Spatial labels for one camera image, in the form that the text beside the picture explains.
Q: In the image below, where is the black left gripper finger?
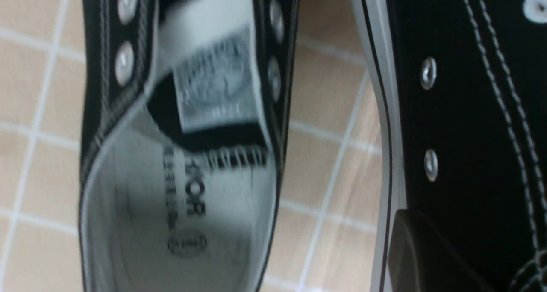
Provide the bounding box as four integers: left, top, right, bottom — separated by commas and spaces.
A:
388, 209, 495, 292

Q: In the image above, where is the black canvas sneaker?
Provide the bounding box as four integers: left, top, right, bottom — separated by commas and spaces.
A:
352, 0, 547, 292
79, 0, 299, 292

